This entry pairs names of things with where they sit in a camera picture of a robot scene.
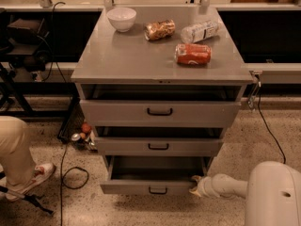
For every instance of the gold crumpled snack can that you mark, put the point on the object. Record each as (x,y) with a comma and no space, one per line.
(159,30)

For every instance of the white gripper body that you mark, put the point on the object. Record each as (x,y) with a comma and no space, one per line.
(205,185)

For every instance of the pile of toy food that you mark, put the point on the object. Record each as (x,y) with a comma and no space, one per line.
(84,139)

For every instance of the clear plastic water bottle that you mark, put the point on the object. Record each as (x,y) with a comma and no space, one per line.
(198,32)

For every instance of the grey top drawer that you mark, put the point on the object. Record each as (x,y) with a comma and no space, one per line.
(159,113)

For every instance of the person leg beige trousers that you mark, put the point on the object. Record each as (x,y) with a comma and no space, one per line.
(15,156)

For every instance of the grey middle drawer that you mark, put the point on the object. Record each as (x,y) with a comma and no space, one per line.
(158,146)

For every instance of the grey drawer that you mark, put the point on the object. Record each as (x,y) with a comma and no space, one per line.
(154,175)
(159,113)
(158,146)

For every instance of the grey metal drawer cabinet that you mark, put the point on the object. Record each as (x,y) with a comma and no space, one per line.
(127,67)

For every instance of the grey bottom drawer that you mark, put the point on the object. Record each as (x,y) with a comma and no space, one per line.
(154,175)

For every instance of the white red sneaker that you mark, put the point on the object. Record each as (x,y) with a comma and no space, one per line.
(41,174)

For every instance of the black tripod leg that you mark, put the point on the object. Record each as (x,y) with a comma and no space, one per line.
(33,199)

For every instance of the black camera equipment stand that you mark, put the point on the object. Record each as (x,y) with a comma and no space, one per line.
(21,43)

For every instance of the white ceramic bowl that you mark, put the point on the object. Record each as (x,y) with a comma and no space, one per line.
(122,19)

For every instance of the metal clamp bracket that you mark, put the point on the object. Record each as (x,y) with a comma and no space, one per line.
(256,75)

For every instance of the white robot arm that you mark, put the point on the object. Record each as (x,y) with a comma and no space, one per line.
(272,193)

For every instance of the red soda can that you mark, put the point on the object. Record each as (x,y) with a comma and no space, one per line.
(192,54)

